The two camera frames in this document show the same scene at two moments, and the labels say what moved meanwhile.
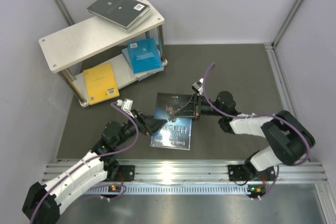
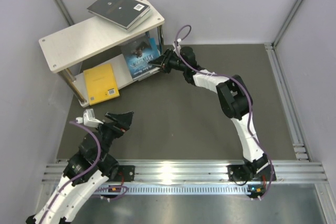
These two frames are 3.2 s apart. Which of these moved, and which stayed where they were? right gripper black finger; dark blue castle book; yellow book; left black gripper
Moved: right gripper black finger; dark blue castle book; left black gripper
Stayed: yellow book
